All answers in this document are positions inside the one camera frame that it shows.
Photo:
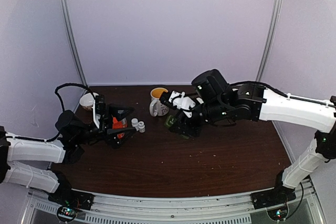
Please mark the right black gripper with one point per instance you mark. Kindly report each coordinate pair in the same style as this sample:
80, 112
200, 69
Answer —
188, 129

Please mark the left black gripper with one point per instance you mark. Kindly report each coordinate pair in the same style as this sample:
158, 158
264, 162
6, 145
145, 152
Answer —
111, 110

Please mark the green weekly pill organizer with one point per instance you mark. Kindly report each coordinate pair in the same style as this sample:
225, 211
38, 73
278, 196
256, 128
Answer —
174, 126

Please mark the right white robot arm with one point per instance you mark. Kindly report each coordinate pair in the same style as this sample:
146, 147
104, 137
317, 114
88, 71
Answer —
216, 100

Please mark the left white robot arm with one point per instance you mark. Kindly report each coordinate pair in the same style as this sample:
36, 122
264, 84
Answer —
64, 148

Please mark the orange pill bottle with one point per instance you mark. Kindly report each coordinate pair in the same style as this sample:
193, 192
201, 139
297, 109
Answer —
119, 124

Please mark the shorter small white bottle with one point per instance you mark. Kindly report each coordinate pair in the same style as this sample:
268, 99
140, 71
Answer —
141, 126

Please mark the white mug yellow inside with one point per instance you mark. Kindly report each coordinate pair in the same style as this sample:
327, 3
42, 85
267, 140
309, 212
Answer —
156, 108

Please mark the small white bowl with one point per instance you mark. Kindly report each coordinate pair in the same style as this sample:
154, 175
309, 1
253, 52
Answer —
87, 101

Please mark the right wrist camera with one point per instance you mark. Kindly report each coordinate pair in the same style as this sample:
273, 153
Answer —
178, 101

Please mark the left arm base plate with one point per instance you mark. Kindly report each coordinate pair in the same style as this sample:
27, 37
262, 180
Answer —
75, 200

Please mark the aluminium front rail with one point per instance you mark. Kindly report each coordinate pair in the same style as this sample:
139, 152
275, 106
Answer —
234, 208

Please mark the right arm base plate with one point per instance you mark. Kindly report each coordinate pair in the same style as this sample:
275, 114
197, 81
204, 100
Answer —
269, 198

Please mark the left aluminium frame post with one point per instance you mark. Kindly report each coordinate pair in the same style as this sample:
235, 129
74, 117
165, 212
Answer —
72, 42

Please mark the aluminium frame post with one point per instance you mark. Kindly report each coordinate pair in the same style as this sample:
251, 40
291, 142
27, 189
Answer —
72, 42
270, 38

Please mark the right aluminium frame post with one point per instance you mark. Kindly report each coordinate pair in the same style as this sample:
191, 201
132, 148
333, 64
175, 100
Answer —
270, 38

